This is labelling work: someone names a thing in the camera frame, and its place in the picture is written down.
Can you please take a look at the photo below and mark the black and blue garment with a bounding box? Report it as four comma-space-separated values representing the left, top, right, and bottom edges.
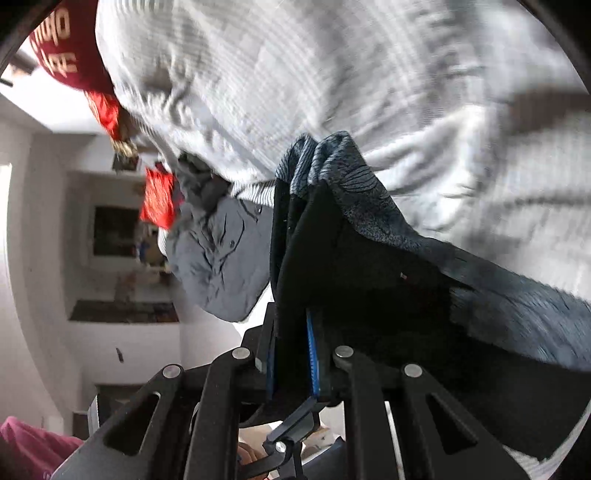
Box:
270, 132, 590, 459

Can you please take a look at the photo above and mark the red blanket with gold print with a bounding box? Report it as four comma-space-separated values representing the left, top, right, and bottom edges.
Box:
28, 0, 180, 232

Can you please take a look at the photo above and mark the pink cloth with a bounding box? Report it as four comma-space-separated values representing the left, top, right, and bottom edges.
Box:
1, 416, 84, 479

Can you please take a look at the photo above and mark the grey crumpled shirt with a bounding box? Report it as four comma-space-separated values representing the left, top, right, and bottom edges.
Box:
165, 153, 273, 323

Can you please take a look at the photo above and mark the white wall shelf unit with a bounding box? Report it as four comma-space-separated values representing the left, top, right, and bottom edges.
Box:
27, 134, 181, 410

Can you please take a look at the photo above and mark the white striped bed sheet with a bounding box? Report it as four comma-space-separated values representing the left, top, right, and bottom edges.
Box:
94, 0, 591, 480

